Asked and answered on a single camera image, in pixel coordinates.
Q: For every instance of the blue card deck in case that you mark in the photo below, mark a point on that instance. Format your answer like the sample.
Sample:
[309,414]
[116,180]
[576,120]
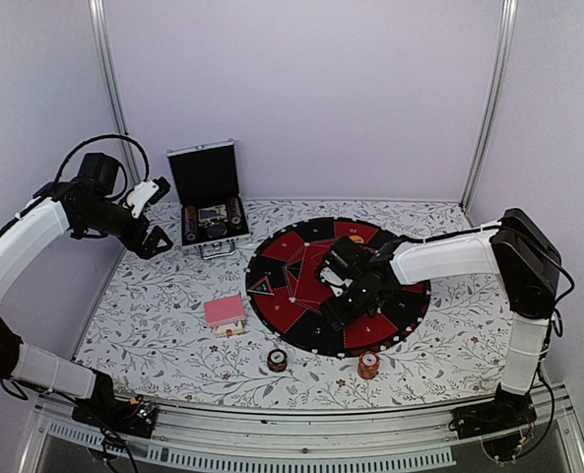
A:
[212,213]

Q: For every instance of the left aluminium frame post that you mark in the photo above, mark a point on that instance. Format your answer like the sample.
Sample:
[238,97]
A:
[131,156]

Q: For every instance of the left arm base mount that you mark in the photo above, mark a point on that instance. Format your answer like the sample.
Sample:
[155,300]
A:
[135,417]

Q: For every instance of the red playing card deck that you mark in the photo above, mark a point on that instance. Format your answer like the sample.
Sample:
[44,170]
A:
[224,311]

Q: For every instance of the playing card box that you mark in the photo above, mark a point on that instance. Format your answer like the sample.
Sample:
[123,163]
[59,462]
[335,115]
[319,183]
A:
[229,329]

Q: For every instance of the round red black poker mat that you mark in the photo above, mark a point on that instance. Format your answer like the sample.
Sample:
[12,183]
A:
[290,258]

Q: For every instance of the right aluminium frame post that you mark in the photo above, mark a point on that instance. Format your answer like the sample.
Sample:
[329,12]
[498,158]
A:
[500,63]

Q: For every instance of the right chip row in case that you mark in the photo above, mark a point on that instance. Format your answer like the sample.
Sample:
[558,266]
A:
[234,212]

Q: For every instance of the orange chip stack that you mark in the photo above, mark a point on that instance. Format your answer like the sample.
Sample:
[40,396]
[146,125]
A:
[368,365]

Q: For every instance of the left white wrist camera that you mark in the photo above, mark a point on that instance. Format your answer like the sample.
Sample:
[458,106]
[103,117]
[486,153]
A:
[147,192]

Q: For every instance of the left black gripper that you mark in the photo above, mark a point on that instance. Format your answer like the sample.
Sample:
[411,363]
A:
[133,240]

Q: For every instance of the dark red chip stack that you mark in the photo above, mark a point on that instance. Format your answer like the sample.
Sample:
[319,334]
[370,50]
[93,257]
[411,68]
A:
[277,360]

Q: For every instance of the triangular all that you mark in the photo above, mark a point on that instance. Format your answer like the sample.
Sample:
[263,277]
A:
[262,287]

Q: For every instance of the aluminium poker case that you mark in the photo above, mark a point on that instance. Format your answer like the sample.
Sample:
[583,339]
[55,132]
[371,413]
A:
[206,175]

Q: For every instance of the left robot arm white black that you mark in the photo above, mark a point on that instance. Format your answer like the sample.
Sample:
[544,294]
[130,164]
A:
[85,206]

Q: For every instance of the black dealer button in case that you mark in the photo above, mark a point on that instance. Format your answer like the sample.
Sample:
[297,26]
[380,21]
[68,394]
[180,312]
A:
[217,230]

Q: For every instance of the aluminium frame post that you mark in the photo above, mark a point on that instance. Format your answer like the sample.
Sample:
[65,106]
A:
[500,63]
[131,156]

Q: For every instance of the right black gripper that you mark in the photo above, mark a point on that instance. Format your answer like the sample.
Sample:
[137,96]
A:
[338,317]

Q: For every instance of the floral white table cloth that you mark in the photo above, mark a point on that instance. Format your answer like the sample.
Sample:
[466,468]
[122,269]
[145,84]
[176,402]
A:
[150,335]

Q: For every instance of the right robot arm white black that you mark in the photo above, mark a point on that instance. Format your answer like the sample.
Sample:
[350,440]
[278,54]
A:
[512,248]

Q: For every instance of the front aluminium rail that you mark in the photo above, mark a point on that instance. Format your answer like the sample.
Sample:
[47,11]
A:
[205,438]

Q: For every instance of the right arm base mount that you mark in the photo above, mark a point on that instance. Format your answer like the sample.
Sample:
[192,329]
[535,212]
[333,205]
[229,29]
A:
[510,423]

